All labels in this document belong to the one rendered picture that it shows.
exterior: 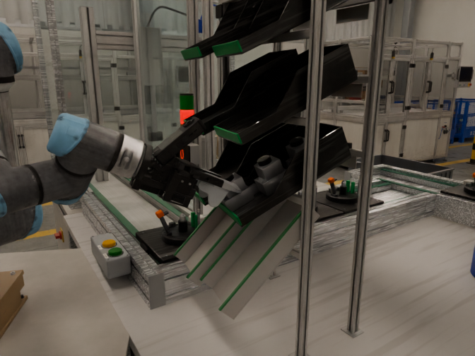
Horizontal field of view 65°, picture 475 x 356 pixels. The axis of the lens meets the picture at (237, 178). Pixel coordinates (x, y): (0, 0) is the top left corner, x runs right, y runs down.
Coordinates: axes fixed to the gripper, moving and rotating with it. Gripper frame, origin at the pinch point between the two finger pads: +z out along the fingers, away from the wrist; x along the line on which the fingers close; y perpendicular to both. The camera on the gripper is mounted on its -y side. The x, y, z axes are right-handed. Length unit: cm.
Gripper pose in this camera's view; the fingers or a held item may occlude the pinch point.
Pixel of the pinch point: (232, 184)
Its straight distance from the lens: 79.7
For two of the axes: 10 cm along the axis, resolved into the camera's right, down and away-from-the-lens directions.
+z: 8.3, 3.2, 4.5
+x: 3.9, 2.3, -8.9
